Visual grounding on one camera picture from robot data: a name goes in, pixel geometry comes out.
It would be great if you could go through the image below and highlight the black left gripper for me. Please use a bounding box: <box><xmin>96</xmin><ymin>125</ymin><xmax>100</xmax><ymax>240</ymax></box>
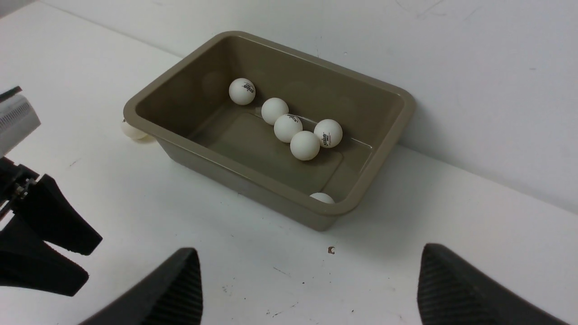
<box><xmin>0</xmin><ymin>157</ymin><xmax>103</xmax><ymax>297</ymax></box>

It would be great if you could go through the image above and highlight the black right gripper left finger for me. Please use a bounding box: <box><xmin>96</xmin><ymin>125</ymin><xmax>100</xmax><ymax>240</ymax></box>
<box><xmin>82</xmin><ymin>247</ymin><xmax>204</xmax><ymax>325</ymax></box>

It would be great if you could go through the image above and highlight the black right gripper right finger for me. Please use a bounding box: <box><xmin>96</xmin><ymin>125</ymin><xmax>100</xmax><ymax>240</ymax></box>
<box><xmin>417</xmin><ymin>243</ymin><xmax>564</xmax><ymax>325</ymax></box>

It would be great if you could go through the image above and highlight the beige plastic bin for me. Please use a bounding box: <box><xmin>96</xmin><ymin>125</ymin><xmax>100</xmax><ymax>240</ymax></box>
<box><xmin>124</xmin><ymin>31</ymin><xmax>417</xmax><ymax>231</ymax></box>

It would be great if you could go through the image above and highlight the white logo ball corner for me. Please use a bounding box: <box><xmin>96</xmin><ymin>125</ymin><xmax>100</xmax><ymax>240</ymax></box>
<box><xmin>313</xmin><ymin>119</ymin><xmax>343</xmax><ymax>148</ymax></box>

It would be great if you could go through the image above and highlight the white logo ball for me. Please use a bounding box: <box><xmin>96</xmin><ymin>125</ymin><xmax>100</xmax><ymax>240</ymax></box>
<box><xmin>228</xmin><ymin>78</ymin><xmax>256</xmax><ymax>106</ymax></box>
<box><xmin>273</xmin><ymin>114</ymin><xmax>303</xmax><ymax>143</ymax></box>

